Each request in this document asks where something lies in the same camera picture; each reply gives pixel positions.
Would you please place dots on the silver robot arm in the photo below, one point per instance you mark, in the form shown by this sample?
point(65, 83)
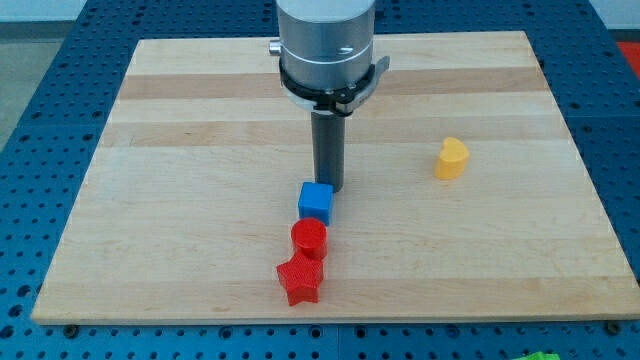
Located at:
point(326, 53)

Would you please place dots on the yellow heart block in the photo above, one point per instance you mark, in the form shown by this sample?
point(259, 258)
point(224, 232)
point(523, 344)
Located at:
point(452, 159)

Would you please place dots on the blue cube block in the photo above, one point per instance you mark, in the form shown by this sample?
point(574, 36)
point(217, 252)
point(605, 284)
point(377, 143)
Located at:
point(316, 201)

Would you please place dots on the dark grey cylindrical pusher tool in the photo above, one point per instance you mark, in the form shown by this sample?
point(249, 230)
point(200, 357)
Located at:
point(328, 140)

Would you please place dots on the red cylinder block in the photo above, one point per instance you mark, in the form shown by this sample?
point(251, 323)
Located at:
point(309, 236)

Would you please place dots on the red star block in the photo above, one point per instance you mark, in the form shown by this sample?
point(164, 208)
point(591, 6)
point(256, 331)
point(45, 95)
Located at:
point(301, 277)

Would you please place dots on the light wooden board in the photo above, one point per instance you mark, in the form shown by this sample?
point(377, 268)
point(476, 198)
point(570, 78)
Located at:
point(186, 208)

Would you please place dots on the green block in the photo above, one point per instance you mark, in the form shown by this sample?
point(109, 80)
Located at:
point(540, 355)

